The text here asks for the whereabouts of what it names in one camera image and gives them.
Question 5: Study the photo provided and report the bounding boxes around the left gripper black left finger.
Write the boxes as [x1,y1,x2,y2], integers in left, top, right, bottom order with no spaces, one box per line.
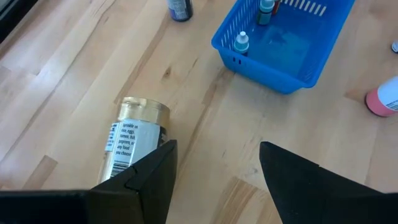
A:
[0,139,178,224]

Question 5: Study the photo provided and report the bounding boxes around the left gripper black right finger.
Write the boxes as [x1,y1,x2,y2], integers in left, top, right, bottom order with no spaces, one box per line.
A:
[259,141,398,224]

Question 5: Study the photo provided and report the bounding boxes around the glass jar with gold lid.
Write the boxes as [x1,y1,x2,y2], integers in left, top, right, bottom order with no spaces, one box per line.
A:
[98,96,171,184]

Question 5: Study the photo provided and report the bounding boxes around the red icing tube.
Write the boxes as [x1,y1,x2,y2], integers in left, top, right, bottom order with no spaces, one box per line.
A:
[365,76,398,118]

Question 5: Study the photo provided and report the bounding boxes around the blue plastic basket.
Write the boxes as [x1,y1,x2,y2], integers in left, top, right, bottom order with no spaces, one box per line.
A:
[211,0,356,95]

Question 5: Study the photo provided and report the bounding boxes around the green label dropper bottle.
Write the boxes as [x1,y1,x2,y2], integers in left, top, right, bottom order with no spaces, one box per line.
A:
[256,0,275,26]

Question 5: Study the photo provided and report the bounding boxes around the purple icing tube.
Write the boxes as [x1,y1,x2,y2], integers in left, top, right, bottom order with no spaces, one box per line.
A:
[167,0,194,22]

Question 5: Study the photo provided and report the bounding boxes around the black table edge rail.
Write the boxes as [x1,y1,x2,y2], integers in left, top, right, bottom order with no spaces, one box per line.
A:
[0,0,39,44]

